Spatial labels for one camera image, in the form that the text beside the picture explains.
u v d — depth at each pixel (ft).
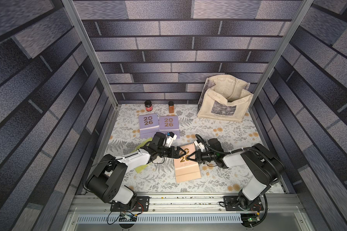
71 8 2.29
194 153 2.73
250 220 2.29
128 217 2.33
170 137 2.64
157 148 2.31
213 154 2.45
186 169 2.71
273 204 2.49
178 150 2.49
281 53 2.86
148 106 3.66
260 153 1.67
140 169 2.80
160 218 2.55
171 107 3.61
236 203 2.21
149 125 3.45
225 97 3.63
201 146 2.74
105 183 1.42
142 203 2.43
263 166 1.56
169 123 3.50
